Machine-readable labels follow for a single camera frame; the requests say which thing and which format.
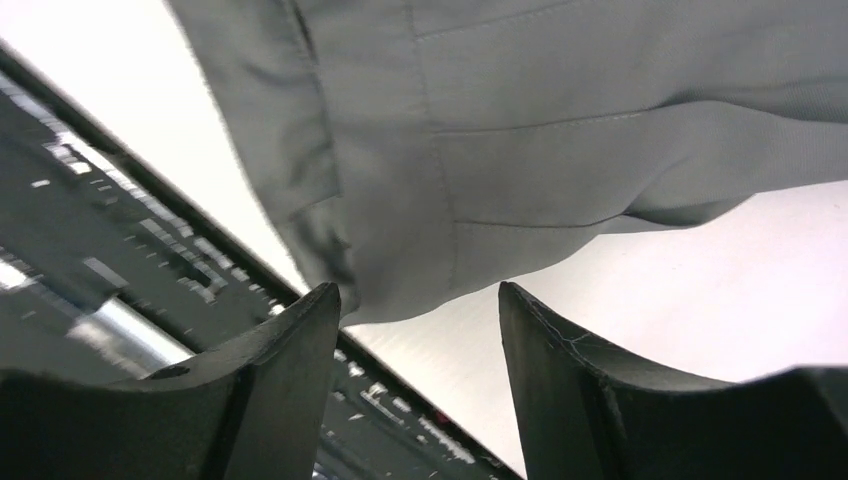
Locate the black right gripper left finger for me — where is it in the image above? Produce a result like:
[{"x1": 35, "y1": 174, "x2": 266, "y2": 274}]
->
[{"x1": 1, "y1": 284, "x2": 340, "y2": 479}]

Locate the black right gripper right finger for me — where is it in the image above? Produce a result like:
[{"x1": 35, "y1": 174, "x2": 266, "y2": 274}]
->
[{"x1": 498, "y1": 282, "x2": 847, "y2": 480}]

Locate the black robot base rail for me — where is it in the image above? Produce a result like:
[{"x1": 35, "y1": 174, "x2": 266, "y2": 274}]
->
[{"x1": 1, "y1": 52, "x2": 513, "y2": 479}]

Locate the grey pleated skirt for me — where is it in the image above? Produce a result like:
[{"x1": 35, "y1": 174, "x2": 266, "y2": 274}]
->
[{"x1": 170, "y1": 0, "x2": 847, "y2": 325}]

